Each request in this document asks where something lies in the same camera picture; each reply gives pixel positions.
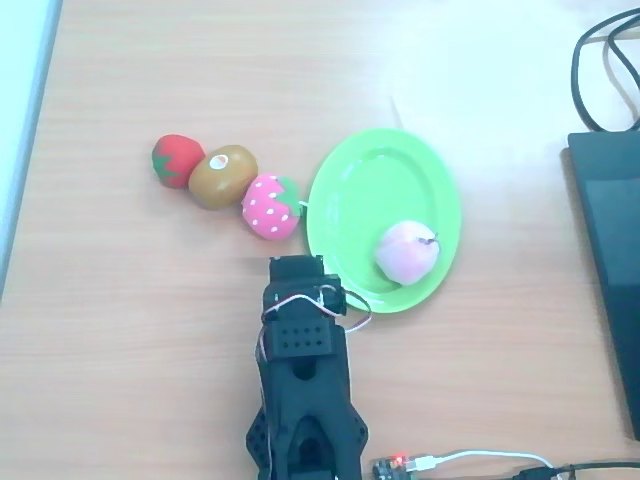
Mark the brown toy kiwi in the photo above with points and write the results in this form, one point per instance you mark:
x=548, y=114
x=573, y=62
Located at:
x=225, y=180

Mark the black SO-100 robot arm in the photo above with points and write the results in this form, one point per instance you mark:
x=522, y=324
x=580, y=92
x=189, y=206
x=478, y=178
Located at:
x=310, y=390

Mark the green plastic plate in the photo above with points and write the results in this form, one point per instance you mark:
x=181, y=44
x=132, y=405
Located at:
x=385, y=180

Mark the black laptop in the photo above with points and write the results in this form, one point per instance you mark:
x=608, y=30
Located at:
x=615, y=240

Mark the pink plush peach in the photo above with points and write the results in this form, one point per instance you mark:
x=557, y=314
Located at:
x=405, y=252

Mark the red tomato toy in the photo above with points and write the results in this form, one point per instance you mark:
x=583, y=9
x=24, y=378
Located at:
x=180, y=157

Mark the pink plush strawberry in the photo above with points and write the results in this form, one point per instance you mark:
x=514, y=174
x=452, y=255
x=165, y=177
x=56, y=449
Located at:
x=267, y=207

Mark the motor control board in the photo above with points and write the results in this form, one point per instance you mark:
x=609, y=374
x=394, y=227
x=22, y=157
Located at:
x=392, y=467

